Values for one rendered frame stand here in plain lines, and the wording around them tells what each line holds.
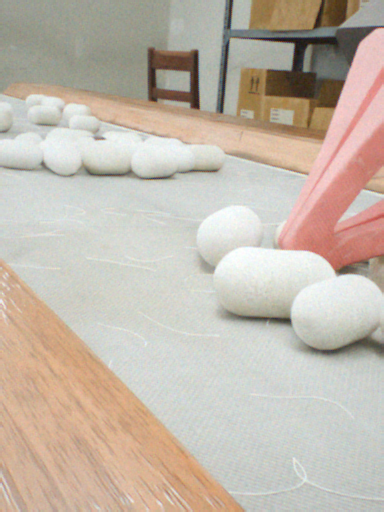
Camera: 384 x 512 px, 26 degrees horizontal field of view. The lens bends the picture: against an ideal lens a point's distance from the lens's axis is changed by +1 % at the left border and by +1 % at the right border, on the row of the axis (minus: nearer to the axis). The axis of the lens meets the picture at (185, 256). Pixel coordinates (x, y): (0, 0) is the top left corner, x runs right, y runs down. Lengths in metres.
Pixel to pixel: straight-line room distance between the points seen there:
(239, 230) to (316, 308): 0.09
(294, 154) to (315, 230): 0.41
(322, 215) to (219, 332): 0.05
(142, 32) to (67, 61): 0.52
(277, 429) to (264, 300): 0.07
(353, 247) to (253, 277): 0.04
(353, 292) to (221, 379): 0.05
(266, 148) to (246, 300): 0.47
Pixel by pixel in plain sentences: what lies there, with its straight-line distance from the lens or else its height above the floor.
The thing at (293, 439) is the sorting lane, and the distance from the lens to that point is 0.17.
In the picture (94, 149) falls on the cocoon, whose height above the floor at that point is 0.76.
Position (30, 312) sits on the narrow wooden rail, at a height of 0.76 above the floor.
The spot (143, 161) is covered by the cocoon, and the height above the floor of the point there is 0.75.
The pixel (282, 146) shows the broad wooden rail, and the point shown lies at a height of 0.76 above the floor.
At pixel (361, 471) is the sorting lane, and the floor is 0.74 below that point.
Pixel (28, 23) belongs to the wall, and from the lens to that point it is 5.17.
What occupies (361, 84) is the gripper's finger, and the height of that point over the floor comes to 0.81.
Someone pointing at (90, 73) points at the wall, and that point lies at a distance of 5.29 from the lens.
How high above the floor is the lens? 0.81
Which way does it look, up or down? 12 degrees down
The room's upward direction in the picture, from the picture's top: 5 degrees clockwise
